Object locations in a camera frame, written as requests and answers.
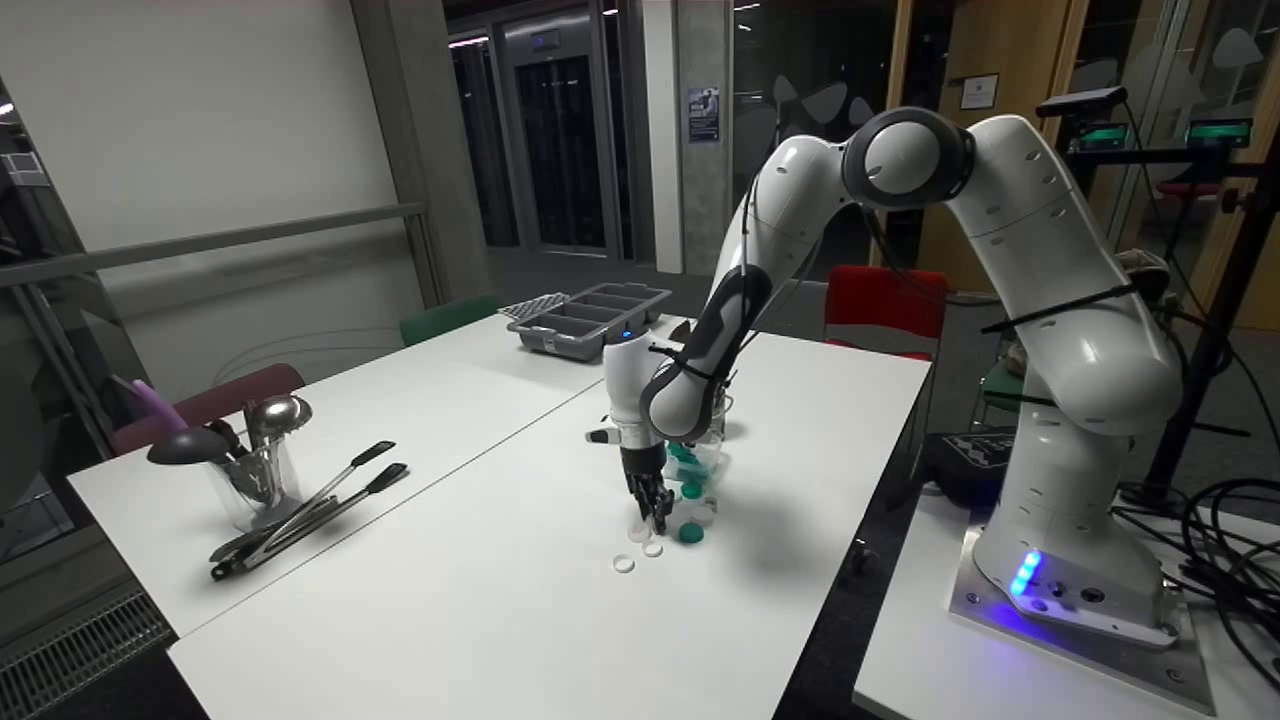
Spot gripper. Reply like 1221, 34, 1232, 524
621, 444, 675, 537

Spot clear plastic bowl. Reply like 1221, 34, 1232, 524
664, 394, 737, 493

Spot grey cutlery tray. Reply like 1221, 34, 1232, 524
498, 282, 674, 362

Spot green chair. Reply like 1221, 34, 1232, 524
400, 292, 502, 348

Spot red chair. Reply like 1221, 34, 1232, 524
824, 264, 950, 362

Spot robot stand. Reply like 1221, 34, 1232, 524
853, 482, 1280, 720

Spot black pouch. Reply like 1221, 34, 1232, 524
920, 428, 1019, 509

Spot glass double door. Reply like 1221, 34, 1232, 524
497, 8, 629, 259

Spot silver ladle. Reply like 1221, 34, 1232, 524
243, 394, 314, 453

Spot clear utensil holder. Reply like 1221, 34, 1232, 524
205, 438, 303, 533

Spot maroon chair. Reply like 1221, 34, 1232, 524
109, 362, 307, 457

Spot black ladle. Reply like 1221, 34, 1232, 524
147, 420, 251, 467

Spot purple utensil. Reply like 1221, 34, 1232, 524
130, 377, 189, 434

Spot grey handrail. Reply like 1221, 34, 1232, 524
0, 202, 429, 291

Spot floor vent grille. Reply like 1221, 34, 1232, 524
0, 588, 177, 720

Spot black-handled metal tongs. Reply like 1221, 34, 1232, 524
210, 462, 410, 582
209, 440, 397, 564

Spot wall poster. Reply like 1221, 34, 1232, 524
687, 87, 722, 144

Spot bundle of black cables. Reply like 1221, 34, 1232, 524
1108, 478, 1280, 693

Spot camera on mount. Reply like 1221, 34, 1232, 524
1034, 85, 1280, 506

